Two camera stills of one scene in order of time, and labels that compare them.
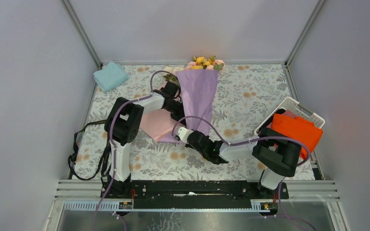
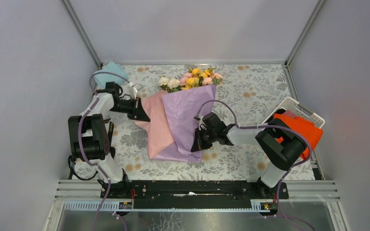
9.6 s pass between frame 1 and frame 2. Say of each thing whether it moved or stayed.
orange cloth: stayed
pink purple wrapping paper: moved
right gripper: moved
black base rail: stayed
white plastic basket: stayed
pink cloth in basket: stayed
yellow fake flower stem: moved
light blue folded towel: stayed
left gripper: moved
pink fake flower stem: moved
